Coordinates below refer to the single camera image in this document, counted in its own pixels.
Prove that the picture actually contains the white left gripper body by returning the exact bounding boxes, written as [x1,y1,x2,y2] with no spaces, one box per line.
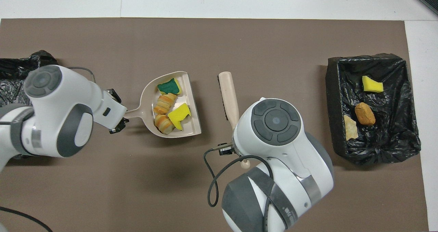
[94,91,128,130]

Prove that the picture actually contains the beige plastic dustpan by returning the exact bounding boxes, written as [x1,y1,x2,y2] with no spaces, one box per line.
[124,71,202,138]

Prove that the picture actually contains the pale flaky pastry piece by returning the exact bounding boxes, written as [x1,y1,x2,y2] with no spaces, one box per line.
[154,114,176,135]

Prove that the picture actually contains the striped croissant piece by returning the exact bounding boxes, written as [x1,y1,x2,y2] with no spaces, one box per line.
[153,93,177,115]

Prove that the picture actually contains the notched yellow sponge piece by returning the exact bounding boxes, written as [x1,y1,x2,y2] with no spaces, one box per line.
[167,103,191,131]

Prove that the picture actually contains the green and yellow sponge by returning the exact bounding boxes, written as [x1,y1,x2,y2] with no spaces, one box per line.
[157,78,182,95]

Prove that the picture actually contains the beige hand brush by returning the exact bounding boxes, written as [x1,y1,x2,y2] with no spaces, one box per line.
[218,72,251,169]

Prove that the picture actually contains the pale chip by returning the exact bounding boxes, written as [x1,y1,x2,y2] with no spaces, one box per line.
[344,115,359,141]

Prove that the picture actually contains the brown bread roll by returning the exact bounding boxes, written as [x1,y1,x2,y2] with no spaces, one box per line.
[355,102,376,126]

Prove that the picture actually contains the small yellow sponge piece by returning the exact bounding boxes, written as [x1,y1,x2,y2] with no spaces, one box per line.
[362,75,384,93]

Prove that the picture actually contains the black bag lined bin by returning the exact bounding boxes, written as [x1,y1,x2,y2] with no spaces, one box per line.
[0,50,59,104]
[325,53,422,166]

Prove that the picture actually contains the brown paper table mat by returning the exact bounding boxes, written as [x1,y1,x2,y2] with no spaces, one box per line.
[0,18,430,232]

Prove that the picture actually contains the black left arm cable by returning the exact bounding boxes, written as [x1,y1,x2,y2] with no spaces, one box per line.
[0,67,123,232]

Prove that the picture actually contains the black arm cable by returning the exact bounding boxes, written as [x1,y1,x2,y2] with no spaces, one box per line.
[204,142,298,232]
[0,67,123,232]

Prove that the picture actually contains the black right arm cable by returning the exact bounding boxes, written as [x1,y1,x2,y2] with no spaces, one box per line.
[204,142,298,232]

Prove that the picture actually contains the black velcro cable strap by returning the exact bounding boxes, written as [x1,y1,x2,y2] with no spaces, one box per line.
[263,182,299,232]

